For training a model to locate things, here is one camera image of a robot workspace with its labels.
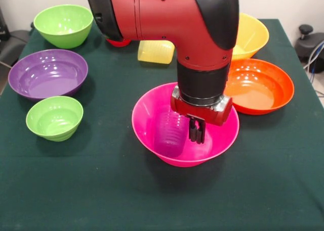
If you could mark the orange bowl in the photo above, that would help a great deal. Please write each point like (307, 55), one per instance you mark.
(260, 89)

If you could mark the black round equipment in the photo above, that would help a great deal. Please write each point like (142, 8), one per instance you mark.
(307, 44)

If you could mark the dark green tablecloth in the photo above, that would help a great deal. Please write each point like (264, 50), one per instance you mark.
(76, 178)

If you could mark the yellow cup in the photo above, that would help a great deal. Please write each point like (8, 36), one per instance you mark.
(155, 51)

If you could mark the dark grey chair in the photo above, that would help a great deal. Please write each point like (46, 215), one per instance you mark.
(15, 44)

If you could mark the large green bowl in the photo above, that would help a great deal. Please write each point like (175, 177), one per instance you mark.
(63, 36)

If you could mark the purple bowl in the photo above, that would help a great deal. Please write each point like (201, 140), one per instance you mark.
(48, 76)

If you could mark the yellow bowl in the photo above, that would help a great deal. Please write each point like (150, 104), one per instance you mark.
(250, 36)

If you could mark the pink bowl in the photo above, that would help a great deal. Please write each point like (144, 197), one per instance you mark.
(146, 114)

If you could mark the red bowl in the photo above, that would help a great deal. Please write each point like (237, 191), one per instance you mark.
(118, 42)

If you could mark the small green bowl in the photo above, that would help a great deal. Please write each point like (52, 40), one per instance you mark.
(54, 119)

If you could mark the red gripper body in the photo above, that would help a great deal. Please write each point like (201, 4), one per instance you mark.
(215, 116)

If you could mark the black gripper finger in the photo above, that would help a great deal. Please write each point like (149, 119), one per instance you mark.
(201, 131)
(193, 128)

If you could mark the purple cup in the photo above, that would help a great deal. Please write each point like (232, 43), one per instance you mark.
(168, 137)

